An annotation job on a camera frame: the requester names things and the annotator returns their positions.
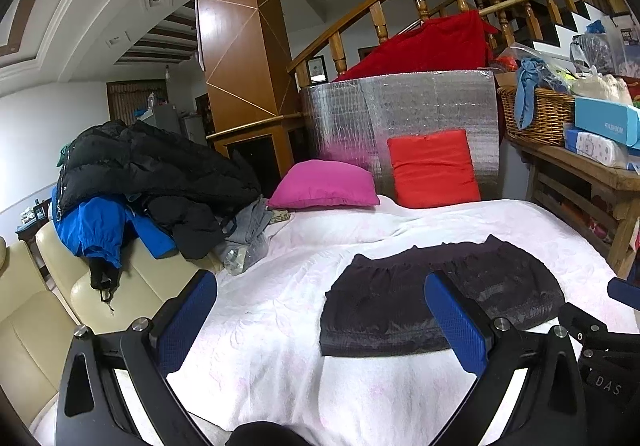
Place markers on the grey refrigerator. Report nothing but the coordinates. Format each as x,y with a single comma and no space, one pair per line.
170,120

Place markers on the beige leather sofa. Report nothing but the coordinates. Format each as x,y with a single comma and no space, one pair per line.
30,326

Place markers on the grey garment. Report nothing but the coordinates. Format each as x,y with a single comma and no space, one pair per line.
250,236

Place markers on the blue jacket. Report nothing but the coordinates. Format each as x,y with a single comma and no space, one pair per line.
95,231

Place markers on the black puffer jacket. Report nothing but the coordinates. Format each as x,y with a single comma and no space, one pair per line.
400,306

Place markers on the dark plastic bag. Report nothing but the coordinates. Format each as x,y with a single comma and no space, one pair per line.
592,53

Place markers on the wooden column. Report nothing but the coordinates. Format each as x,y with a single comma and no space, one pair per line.
235,35

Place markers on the wicker basket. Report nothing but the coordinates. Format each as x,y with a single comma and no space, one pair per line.
545,118

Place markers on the black down coat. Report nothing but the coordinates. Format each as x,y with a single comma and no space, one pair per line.
150,165

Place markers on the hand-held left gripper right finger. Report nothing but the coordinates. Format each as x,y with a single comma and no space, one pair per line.
457,326

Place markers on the white blanket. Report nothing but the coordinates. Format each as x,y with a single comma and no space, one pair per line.
280,326

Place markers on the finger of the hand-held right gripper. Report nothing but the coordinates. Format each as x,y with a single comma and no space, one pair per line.
625,293

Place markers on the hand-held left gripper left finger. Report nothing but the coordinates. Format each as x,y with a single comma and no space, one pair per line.
190,316

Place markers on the red cloth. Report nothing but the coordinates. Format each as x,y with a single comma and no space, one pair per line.
430,45

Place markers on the framed picture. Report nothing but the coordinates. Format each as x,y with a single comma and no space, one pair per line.
317,70

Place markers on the wooden stair railing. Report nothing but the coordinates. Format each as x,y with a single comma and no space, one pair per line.
380,0

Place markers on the white dotted packet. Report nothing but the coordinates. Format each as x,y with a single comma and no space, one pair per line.
600,148

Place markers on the white plastic bag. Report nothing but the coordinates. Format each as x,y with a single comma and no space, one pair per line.
600,85

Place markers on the silver foil insulation board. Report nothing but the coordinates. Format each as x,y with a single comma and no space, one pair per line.
425,100

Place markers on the magenta pillow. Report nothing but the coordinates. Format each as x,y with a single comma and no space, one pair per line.
325,186

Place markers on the red pillow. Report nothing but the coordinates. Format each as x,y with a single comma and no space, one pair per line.
432,170

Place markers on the wooden table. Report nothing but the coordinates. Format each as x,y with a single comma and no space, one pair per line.
575,160

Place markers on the blue cardboard box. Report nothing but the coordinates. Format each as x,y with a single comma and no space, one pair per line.
605,120

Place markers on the blue cloth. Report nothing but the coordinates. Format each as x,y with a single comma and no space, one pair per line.
527,85

